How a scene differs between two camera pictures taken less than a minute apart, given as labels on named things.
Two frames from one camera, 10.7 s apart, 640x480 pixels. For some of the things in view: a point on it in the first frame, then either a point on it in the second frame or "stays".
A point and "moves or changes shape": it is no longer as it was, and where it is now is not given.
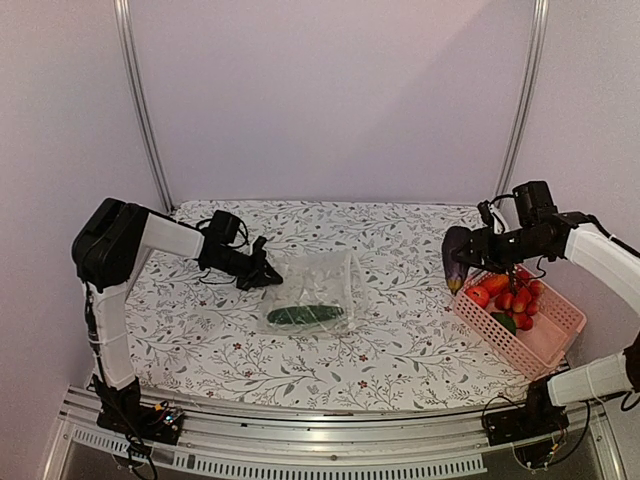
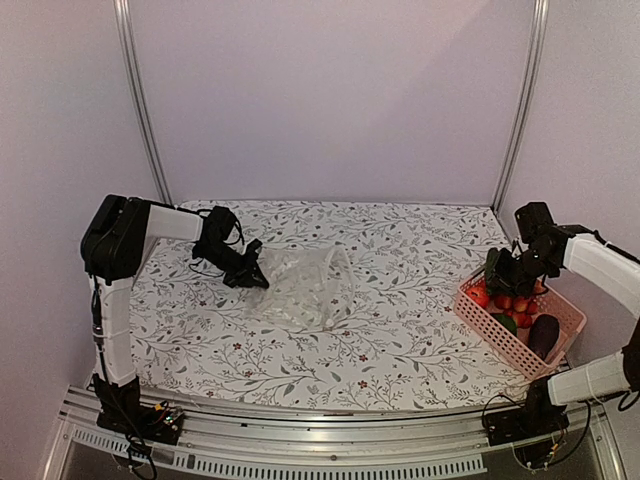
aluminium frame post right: x=534 y=76 stays
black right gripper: x=485 y=249 → x=502 y=279
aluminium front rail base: x=276 y=444 stays
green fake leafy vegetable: x=506 y=321 stays
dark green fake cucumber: x=293 y=315 moves or changes shape
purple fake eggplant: x=455 y=269 → x=543 y=334
